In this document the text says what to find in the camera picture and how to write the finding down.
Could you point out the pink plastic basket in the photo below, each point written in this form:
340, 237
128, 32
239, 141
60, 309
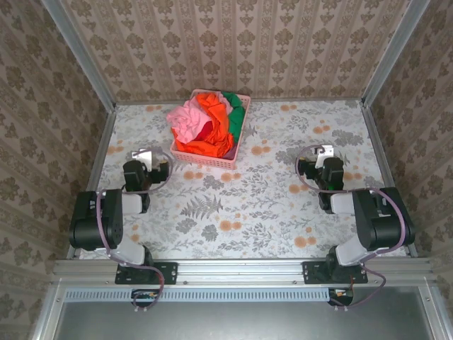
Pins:
201, 161

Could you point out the orange t-shirt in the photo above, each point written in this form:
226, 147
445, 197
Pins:
219, 113

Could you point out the pink t-shirt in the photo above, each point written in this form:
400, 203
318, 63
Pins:
187, 122

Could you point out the lavender t-shirt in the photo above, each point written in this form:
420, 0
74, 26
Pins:
230, 154

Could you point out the green t-shirt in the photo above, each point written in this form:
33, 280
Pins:
235, 120

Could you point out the grey metal panel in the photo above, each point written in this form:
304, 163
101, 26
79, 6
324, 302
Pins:
247, 322

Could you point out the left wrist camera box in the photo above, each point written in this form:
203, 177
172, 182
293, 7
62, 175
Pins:
142, 157

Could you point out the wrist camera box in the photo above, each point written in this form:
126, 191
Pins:
325, 154
142, 157

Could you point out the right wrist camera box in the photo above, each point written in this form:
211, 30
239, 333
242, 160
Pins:
325, 154

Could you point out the aluminium side rail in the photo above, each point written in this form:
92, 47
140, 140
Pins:
380, 148
97, 156

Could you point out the aluminium mounting rail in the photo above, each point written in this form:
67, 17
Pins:
240, 272

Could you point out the aluminium frame post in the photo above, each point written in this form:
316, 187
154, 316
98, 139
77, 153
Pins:
81, 56
393, 56

